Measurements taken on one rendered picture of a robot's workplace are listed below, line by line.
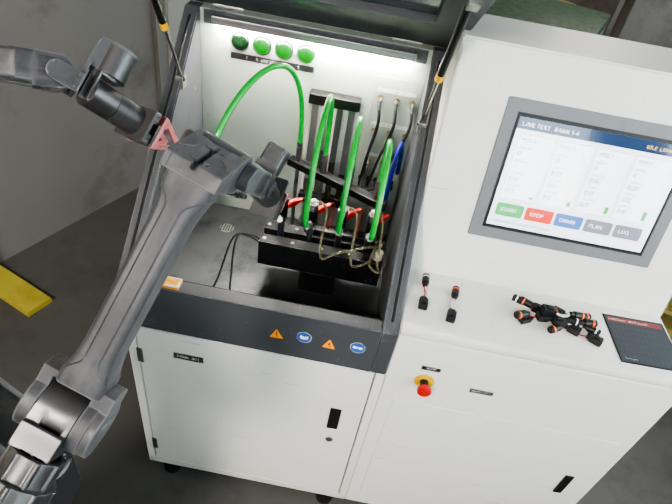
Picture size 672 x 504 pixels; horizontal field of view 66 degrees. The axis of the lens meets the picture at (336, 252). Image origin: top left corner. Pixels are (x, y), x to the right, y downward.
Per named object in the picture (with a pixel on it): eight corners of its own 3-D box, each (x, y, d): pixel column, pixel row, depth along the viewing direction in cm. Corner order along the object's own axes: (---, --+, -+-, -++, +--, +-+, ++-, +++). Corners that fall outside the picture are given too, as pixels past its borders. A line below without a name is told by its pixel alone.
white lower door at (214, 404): (154, 458, 179) (131, 328, 135) (157, 452, 181) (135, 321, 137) (337, 495, 178) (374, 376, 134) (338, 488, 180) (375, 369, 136)
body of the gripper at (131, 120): (136, 107, 104) (105, 86, 98) (164, 116, 98) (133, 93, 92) (120, 135, 103) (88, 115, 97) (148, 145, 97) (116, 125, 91)
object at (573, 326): (511, 330, 127) (519, 315, 123) (506, 300, 135) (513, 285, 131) (603, 348, 126) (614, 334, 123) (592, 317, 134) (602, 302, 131)
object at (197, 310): (138, 326, 136) (131, 282, 125) (145, 314, 139) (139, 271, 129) (370, 372, 135) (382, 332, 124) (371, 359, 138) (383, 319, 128)
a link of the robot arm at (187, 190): (167, 112, 59) (245, 157, 59) (200, 125, 72) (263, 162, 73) (1, 433, 64) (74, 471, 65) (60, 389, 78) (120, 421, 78)
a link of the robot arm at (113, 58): (39, 80, 91) (41, 72, 84) (69, 24, 93) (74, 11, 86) (105, 117, 98) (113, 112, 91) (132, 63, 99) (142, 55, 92)
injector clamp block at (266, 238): (256, 281, 149) (258, 240, 139) (264, 258, 156) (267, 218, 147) (372, 303, 148) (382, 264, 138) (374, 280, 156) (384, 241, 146)
